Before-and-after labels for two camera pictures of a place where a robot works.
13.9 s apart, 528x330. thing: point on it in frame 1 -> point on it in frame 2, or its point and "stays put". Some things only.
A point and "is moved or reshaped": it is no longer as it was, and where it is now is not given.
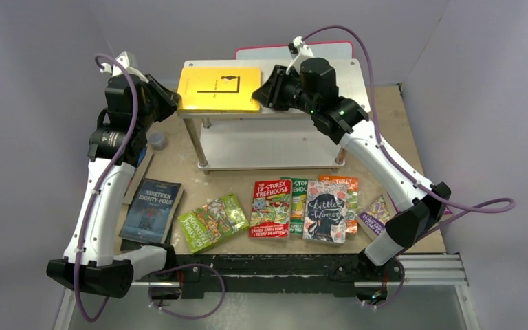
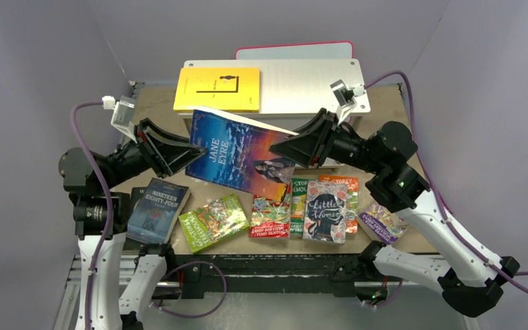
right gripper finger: x=276 y=78 -> x=319 y=118
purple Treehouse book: x=377 y=214 stays put
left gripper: x=172 y=95 -> x=172 y=157
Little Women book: x=325 y=218 stays put
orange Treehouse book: x=352 y=199 stays put
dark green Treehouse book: x=298 y=195 stays put
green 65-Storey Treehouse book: x=213 y=223 stays put
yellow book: x=220 y=89 stays put
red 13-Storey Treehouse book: x=271 y=210 stays put
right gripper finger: x=266 y=94 -> x=309 y=148
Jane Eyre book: x=137 y=176 is moved or reshaped
